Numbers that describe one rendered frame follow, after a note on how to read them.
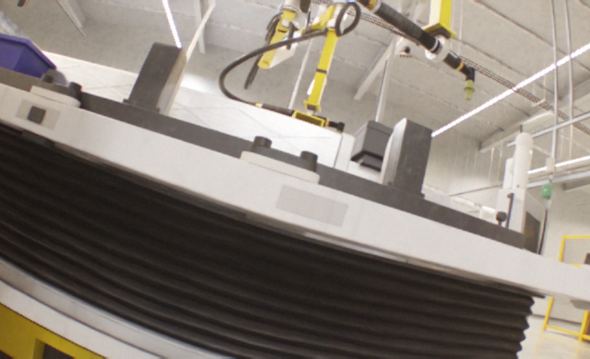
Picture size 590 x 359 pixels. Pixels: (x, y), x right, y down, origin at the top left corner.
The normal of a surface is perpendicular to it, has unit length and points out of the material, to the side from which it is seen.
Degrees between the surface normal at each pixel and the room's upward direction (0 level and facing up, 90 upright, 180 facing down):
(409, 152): 90
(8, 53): 95
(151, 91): 90
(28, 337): 90
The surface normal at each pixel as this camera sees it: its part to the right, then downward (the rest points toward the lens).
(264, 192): 0.07, -0.15
